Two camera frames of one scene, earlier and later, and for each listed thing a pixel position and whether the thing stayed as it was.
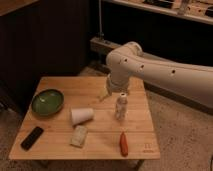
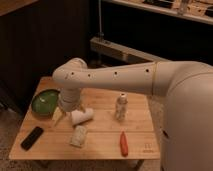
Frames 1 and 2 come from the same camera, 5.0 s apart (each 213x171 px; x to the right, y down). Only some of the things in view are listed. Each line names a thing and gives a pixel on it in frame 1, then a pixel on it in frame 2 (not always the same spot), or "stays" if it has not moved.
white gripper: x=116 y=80 → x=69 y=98
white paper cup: x=81 y=115 stays
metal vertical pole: x=100 y=33 stays
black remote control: x=32 y=138 stays
